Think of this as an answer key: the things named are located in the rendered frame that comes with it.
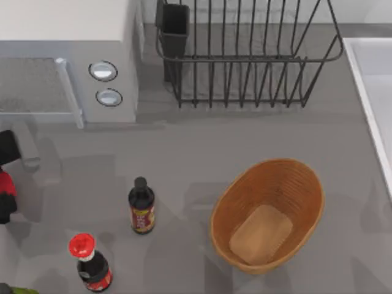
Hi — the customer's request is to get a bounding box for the pale microwave door handle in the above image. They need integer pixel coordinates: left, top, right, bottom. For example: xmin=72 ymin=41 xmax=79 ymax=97
xmin=55 ymin=57 xmax=85 ymax=129

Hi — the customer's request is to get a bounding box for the dark grey utensil holder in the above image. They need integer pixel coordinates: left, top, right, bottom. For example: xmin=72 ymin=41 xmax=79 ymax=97
xmin=155 ymin=0 xmax=191 ymax=82

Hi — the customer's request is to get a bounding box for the microwave door with grey window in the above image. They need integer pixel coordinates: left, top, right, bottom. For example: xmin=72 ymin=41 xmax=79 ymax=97
xmin=0 ymin=56 xmax=85 ymax=129

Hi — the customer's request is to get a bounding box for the brown wicker basket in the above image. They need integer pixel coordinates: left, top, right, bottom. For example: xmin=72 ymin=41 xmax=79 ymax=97
xmin=209 ymin=157 xmax=326 ymax=276

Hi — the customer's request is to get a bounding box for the dark bottle with black cap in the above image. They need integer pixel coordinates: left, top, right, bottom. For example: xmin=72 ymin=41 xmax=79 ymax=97
xmin=127 ymin=176 xmax=157 ymax=236

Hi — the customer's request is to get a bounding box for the large silver microwave knob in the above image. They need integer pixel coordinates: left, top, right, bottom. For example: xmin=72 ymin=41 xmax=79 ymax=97
xmin=88 ymin=59 xmax=119 ymax=83

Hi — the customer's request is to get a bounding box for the pale microwave oven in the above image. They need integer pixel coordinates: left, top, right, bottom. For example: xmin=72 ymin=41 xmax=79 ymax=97
xmin=0 ymin=0 xmax=145 ymax=130

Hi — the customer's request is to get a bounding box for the green bottle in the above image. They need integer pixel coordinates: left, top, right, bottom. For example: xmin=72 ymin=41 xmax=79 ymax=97
xmin=0 ymin=283 xmax=40 ymax=294

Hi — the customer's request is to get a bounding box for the red and black bottle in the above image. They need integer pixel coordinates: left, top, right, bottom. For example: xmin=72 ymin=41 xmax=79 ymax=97
xmin=0 ymin=167 xmax=18 ymax=225

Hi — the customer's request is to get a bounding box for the dark bottle with red cap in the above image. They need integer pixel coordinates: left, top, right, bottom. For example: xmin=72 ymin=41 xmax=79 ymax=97
xmin=67 ymin=232 xmax=114 ymax=293

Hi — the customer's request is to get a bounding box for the dark wire dish rack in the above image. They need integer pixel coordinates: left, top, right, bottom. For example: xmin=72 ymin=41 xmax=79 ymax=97
xmin=155 ymin=0 xmax=345 ymax=109

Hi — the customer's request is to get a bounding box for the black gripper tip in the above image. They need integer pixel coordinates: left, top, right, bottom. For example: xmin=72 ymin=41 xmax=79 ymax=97
xmin=0 ymin=129 xmax=23 ymax=167

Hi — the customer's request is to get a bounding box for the small silver microwave knob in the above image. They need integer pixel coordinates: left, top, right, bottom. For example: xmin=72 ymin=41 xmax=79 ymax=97
xmin=95 ymin=88 xmax=124 ymax=108

